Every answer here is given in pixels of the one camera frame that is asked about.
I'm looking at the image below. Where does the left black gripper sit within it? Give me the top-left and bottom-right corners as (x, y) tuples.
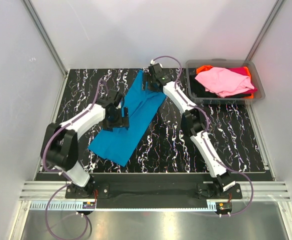
(103, 107), (129, 132)

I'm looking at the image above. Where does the blue t shirt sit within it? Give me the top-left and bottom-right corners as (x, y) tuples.
(88, 70), (166, 167)

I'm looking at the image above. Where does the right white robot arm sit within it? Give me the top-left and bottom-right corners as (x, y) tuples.
(142, 61), (236, 199)

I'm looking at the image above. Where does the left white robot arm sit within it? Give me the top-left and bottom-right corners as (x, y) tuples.
(40, 90), (129, 198)

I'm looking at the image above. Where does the black t shirt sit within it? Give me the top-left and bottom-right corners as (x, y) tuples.
(189, 75), (253, 99)

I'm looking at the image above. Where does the orange t shirt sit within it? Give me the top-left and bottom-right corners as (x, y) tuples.
(195, 64), (256, 100)

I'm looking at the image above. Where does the clear plastic bin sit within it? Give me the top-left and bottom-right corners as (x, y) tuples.
(185, 58), (265, 105)

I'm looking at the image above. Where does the pink t shirt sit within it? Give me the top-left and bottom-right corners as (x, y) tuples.
(194, 67), (259, 98)

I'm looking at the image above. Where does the magenta t shirt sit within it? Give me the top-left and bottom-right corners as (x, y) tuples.
(228, 66), (251, 77)

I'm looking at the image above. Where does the black marbled table mat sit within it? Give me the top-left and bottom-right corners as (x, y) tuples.
(55, 68), (265, 173)

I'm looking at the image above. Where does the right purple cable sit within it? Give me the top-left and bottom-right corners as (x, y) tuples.
(150, 55), (256, 216)

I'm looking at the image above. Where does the purple cable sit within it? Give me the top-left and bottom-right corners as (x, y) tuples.
(41, 78), (109, 240)
(150, 55), (256, 216)

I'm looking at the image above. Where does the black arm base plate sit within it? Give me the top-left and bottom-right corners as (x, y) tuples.
(65, 173), (243, 200)

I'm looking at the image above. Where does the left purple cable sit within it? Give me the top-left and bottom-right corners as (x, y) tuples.
(41, 78), (109, 240)

